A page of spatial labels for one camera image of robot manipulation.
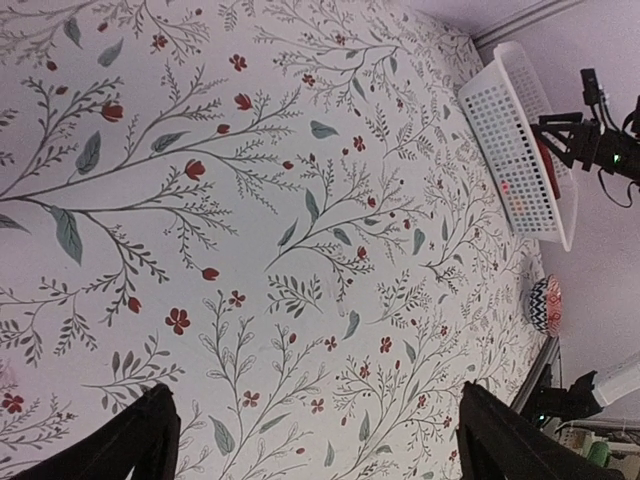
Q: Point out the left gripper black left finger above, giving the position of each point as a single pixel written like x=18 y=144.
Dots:
x=141 y=442

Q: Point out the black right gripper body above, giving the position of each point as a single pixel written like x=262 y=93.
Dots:
x=614 y=152

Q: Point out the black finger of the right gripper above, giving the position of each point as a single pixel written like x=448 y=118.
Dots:
x=567 y=150
x=567 y=124

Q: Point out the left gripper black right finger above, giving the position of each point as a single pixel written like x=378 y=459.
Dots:
x=495 y=442

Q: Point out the dark red towel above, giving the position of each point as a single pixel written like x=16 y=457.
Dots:
x=549 y=168

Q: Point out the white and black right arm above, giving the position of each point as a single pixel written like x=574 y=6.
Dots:
x=594 y=391

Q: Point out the white perforated plastic basket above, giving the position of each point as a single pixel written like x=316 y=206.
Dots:
x=501 y=103

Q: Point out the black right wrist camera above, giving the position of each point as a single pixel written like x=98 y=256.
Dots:
x=593 y=93

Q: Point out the aluminium front rail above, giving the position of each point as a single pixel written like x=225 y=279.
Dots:
x=547 y=355

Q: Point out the aluminium frame post right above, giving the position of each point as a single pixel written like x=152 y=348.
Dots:
x=522 y=19

